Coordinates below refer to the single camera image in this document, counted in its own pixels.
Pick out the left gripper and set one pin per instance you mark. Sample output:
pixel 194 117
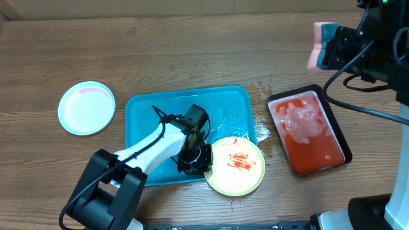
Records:
pixel 204 166

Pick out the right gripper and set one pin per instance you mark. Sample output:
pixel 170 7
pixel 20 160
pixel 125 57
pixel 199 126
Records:
pixel 335 59

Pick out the green and pink sponge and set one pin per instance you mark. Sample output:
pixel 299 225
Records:
pixel 323 33

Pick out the yellow plate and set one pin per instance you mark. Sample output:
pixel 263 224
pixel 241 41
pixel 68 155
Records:
pixel 238 166

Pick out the light blue plate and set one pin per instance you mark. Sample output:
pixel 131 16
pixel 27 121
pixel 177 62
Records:
pixel 86 108

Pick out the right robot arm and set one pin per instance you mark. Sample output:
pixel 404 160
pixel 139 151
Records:
pixel 388 21

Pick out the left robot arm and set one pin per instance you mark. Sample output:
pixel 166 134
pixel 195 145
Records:
pixel 108 191

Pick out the teal plastic tray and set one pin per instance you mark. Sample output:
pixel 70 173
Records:
pixel 230 115

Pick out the black tray with red water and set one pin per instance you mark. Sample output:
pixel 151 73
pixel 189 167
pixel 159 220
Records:
pixel 308 131

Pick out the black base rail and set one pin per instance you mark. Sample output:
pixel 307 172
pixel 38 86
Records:
pixel 283 225

